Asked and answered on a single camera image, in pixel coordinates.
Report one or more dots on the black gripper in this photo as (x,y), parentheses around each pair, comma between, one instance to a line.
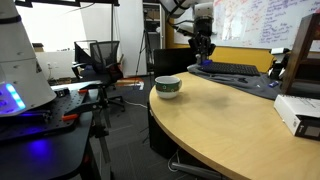
(201,39)

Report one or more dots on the blue white marker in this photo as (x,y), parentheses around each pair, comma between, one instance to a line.
(206,62)

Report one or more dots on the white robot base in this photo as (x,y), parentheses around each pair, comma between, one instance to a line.
(23,85)

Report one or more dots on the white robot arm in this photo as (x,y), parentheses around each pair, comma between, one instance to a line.
(176,8)

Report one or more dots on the white green patterned mug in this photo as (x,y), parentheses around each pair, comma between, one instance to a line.
(167,87)

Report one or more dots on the black keyboard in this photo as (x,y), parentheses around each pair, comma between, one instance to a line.
(229,68)

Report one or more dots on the black computer monitor back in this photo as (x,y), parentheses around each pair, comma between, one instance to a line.
(172,61)

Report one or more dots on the grey cloth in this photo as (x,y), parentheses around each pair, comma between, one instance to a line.
(257,85)

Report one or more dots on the white whiteboard with writing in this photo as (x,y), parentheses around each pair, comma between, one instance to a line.
(263,24)

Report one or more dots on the small blue object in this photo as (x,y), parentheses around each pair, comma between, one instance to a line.
(273,84)

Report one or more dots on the black mesh office chair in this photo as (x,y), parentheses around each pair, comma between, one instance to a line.
(97,60)

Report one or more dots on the white black cardboard box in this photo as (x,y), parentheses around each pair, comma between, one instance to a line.
(301,115)

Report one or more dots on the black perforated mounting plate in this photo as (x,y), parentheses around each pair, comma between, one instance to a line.
(45,120)

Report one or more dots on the black camera tripod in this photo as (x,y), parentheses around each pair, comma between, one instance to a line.
(145,46)

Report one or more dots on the dark wooden shelf frame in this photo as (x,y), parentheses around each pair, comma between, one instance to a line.
(303,65)

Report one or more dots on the orange clamp handle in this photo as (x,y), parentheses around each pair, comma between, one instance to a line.
(70,117)

